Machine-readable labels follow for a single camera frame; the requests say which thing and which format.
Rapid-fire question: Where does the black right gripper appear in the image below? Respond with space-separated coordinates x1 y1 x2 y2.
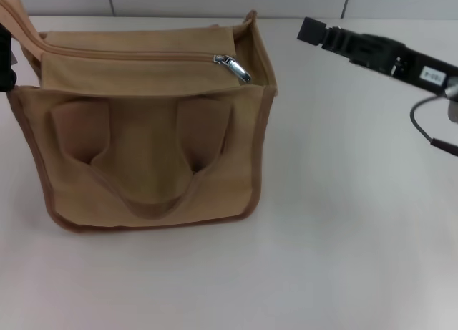
296 16 458 95

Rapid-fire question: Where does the silver metal zipper pull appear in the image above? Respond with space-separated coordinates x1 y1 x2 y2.
213 54 253 84

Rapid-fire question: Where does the khaki canvas food bag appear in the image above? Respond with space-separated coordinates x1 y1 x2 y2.
0 0 280 235

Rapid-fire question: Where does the grey right gripper cable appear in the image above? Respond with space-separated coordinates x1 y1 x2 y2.
409 77 458 155

